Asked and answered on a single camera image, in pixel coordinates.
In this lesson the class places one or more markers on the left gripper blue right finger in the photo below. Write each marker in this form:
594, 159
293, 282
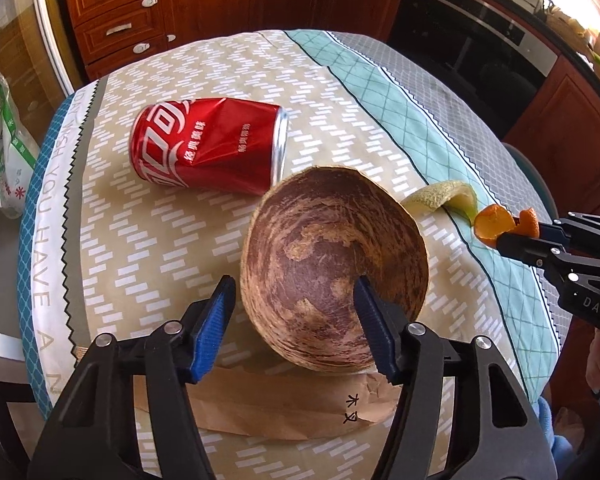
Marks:
383, 324

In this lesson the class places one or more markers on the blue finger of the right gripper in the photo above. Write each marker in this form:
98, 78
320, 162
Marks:
528, 250
552, 229

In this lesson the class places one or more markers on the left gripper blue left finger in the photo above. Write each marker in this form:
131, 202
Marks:
210, 327

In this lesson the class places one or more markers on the orange peel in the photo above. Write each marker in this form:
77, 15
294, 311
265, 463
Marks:
495, 220

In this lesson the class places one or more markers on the brown coconut shell bowl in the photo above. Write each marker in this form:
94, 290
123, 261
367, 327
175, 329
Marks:
309, 240

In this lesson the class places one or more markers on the teal trash bin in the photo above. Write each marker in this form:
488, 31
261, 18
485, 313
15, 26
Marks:
535, 179

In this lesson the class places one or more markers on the wooden kitchen cabinets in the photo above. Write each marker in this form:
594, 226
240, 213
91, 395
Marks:
230, 0

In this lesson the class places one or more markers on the pale melon rind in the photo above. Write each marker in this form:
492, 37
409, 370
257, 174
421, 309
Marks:
454, 194

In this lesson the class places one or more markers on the brown paper sleeve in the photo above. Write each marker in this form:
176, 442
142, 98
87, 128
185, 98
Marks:
255, 393

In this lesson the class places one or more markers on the red cola can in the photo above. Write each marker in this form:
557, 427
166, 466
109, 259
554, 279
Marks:
224, 144

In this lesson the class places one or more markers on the built-in black oven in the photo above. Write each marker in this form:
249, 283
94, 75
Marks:
489, 60

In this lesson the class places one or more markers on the white green shopping bag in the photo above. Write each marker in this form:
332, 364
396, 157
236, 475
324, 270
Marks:
18, 155

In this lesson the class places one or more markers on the glass sliding door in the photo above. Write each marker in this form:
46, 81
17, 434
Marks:
37, 80

